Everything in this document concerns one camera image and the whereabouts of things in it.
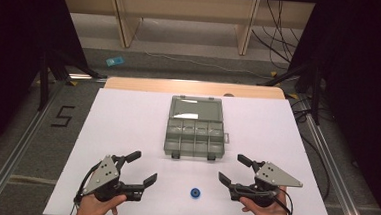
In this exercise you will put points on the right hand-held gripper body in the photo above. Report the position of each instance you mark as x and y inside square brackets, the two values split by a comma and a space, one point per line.
[276, 176]

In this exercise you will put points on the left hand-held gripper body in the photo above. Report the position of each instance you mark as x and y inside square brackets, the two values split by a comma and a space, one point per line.
[102, 175]

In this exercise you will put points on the person's left hand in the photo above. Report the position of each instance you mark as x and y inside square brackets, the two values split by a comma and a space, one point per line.
[93, 209]

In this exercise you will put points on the white board table cover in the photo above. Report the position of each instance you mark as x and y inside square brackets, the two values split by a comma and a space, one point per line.
[127, 130]

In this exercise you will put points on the small blue round wheel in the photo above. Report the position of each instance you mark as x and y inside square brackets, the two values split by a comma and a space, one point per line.
[195, 193]

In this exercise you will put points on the grey plastic compartment box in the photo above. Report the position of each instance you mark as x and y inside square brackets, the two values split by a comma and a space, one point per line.
[195, 128]

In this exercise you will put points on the yellow tape marker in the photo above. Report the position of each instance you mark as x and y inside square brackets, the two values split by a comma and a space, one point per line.
[293, 96]
[73, 83]
[274, 74]

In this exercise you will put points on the wooden table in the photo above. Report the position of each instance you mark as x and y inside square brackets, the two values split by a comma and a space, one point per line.
[179, 86]

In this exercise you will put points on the black metal stand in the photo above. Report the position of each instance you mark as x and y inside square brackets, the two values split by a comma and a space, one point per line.
[316, 95]
[44, 78]

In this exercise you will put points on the blue card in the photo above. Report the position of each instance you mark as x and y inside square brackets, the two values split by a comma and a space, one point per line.
[115, 61]

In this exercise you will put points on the black curtain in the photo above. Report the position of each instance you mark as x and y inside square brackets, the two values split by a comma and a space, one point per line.
[15, 43]
[363, 81]

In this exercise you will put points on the light wooden shelf unit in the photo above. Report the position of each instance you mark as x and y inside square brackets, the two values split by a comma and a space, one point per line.
[184, 7]

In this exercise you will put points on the aluminium floor rail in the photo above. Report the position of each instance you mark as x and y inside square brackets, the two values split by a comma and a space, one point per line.
[334, 176]
[19, 150]

